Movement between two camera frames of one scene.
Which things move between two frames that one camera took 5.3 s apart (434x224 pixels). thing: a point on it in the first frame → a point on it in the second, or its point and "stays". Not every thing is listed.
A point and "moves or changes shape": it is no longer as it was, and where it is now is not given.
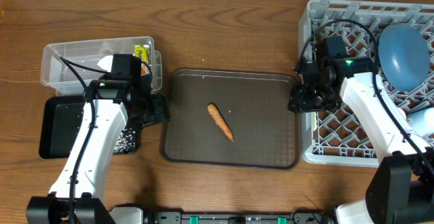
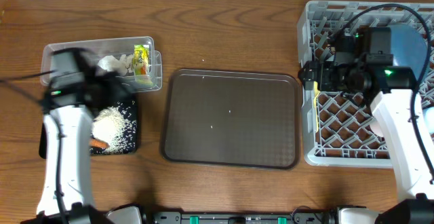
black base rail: x=168 y=217 stays
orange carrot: x=217 y=117 moves or changes shape
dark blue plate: x=404 y=56 stays
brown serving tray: x=255 y=106 stays
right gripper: x=300 y=97 → x=325 y=68
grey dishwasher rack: x=334 y=138 stays
